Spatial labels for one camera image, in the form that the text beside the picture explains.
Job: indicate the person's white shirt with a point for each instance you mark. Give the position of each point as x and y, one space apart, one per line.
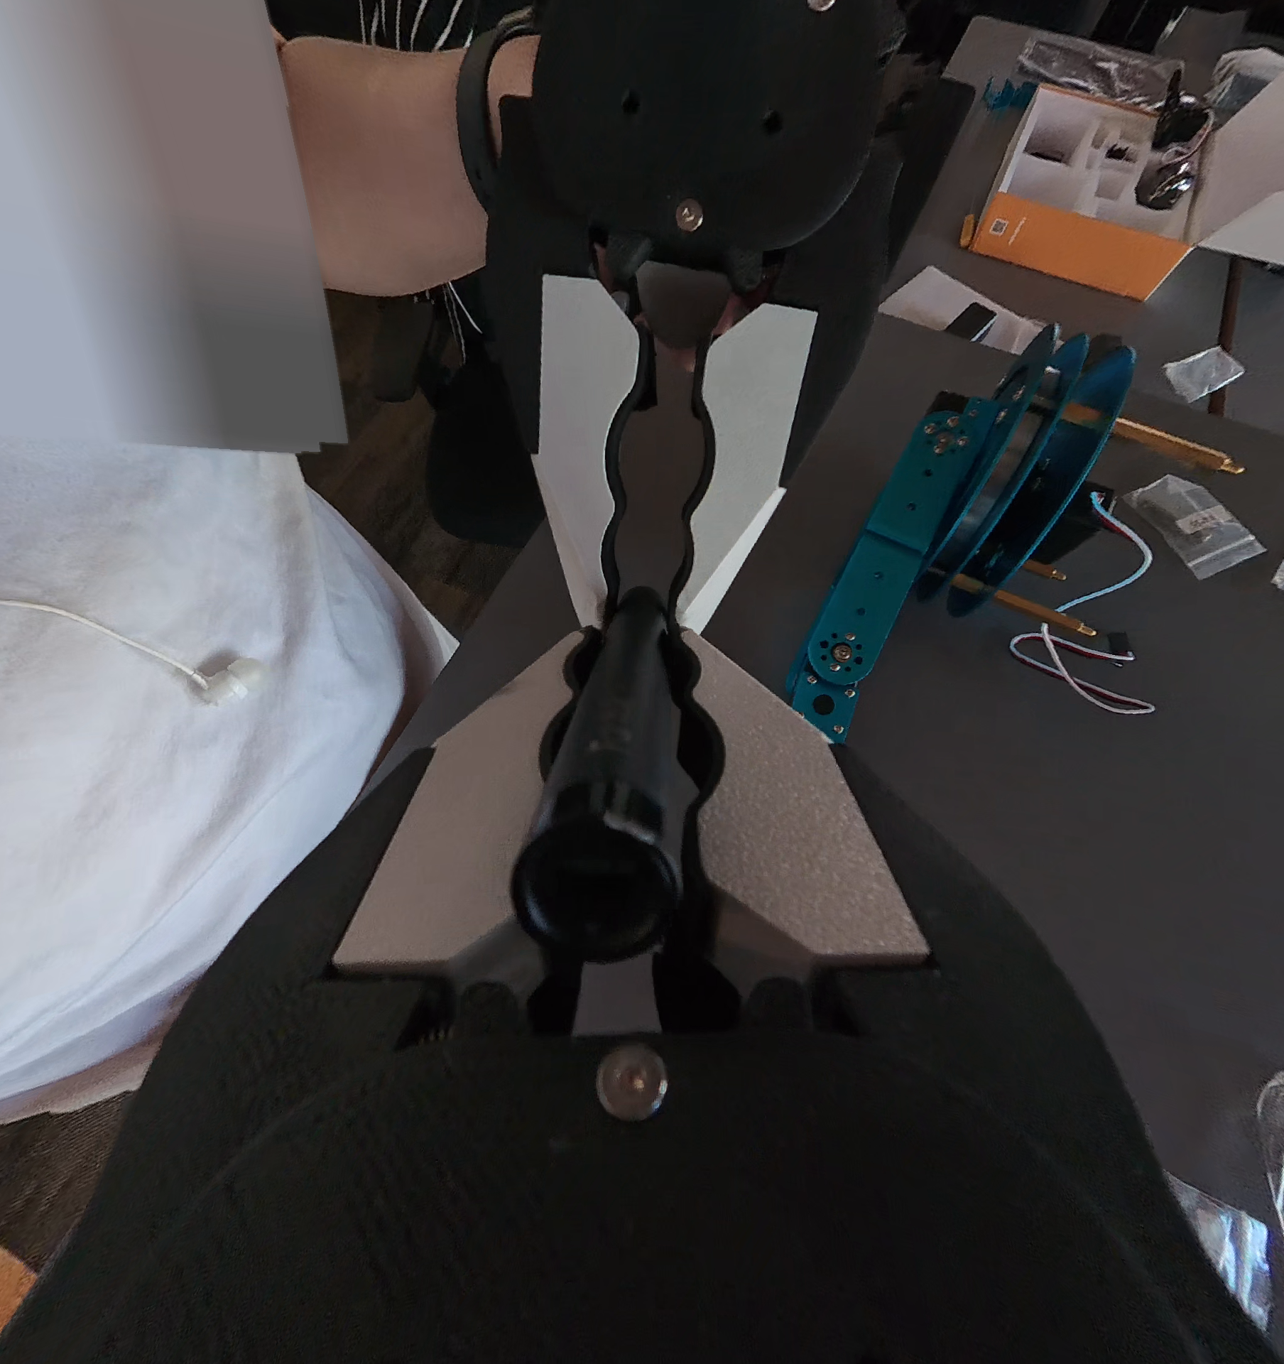
175 852

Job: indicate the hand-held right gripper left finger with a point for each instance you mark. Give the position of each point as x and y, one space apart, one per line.
440 852

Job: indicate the orange white cardboard box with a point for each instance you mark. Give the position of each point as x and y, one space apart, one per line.
1089 250

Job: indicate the black white striped cloth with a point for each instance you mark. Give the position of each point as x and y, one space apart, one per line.
408 22

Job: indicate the dark grey desk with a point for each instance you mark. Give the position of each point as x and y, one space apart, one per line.
1026 904

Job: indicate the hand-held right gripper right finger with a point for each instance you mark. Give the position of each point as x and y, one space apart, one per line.
813 852

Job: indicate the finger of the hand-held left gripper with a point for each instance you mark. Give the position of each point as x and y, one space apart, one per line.
760 426
579 404

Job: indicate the white card insert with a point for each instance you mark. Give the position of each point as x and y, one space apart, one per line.
919 304

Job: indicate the blue metal toy robot arm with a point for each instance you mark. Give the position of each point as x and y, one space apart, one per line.
876 574

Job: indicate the black electric screwdriver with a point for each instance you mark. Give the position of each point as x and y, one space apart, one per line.
600 799

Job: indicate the person's left forearm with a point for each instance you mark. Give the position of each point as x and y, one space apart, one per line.
387 160

